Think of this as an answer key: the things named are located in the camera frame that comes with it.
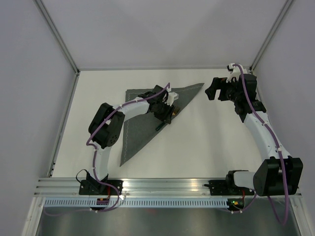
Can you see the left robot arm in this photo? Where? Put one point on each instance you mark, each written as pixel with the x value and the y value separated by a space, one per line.
pixel 107 124

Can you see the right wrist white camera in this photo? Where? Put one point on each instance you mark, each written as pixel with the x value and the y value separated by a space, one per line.
pixel 235 72

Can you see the grey cloth napkin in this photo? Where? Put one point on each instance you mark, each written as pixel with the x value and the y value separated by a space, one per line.
pixel 140 130

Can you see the wrist white camera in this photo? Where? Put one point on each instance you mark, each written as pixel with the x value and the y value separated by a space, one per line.
pixel 172 96
pixel 235 72

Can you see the white slotted cable duct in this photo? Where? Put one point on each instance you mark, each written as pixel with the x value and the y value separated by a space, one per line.
pixel 138 202

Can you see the left aluminium frame post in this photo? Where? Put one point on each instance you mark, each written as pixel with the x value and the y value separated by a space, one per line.
pixel 56 34

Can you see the aluminium front rail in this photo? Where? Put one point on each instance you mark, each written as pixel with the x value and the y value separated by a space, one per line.
pixel 134 187

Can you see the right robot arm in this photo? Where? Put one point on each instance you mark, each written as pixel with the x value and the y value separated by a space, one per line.
pixel 279 173

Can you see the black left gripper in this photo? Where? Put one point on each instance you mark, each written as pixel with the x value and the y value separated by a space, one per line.
pixel 167 116

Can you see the gold fork green handle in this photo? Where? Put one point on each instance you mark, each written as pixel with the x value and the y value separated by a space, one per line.
pixel 164 123

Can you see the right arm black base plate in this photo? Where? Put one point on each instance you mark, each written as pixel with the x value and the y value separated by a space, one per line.
pixel 220 187

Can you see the aluminium frame post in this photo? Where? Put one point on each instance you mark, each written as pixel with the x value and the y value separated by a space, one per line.
pixel 271 33
pixel 56 34

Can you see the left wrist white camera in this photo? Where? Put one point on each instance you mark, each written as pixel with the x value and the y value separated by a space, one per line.
pixel 172 96

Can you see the right aluminium frame post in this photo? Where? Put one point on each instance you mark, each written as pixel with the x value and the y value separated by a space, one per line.
pixel 271 33

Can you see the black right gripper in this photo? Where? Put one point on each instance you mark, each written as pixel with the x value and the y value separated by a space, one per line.
pixel 219 83

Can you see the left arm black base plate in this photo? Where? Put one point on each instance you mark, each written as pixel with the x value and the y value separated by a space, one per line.
pixel 93 188

